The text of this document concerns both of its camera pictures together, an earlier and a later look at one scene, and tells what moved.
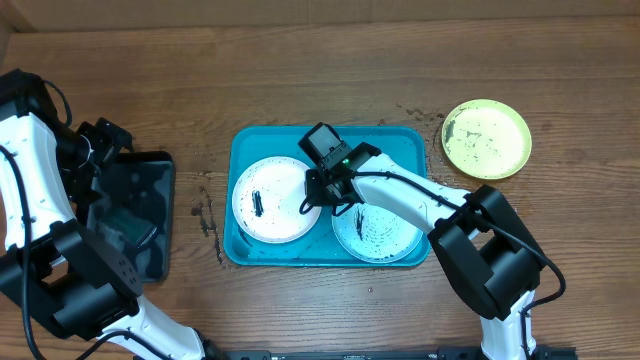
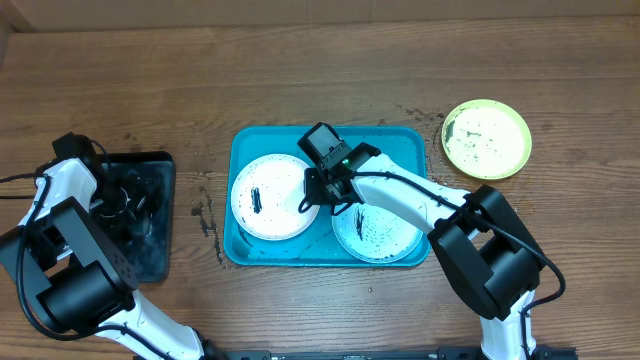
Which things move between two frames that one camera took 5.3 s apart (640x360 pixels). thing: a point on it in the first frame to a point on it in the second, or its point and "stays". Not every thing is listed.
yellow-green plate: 486,139 stays
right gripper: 317,189 stays
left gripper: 112,138 to 139,192
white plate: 267,197 stays
